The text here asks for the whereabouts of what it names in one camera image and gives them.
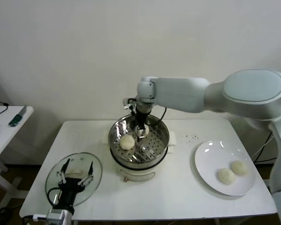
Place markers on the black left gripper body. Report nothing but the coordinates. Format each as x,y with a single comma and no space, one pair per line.
69,189

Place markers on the stainless steel steamer basket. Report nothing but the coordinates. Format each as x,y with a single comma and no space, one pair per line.
154,150

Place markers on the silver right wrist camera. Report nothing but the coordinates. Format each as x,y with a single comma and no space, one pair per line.
128,104

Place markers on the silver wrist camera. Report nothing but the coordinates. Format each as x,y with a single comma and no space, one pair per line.
57,214
128,104

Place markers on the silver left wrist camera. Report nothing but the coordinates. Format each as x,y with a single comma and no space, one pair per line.
57,214

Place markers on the steel steamer pot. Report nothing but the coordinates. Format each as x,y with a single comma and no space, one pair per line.
135,175

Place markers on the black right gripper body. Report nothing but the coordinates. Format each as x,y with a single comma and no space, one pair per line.
141,120

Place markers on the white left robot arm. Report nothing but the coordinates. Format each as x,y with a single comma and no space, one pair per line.
69,218

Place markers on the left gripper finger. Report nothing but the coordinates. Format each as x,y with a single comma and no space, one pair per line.
90,175
61,175

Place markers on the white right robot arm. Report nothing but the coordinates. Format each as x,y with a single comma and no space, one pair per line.
182,93

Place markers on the round glass pot lid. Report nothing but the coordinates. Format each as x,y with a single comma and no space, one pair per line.
94,168

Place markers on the white round plate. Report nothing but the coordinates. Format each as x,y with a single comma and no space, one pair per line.
206,164

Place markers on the white side table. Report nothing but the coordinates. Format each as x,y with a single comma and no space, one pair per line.
4,140

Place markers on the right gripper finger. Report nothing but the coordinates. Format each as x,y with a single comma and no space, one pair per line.
143,131
139,133

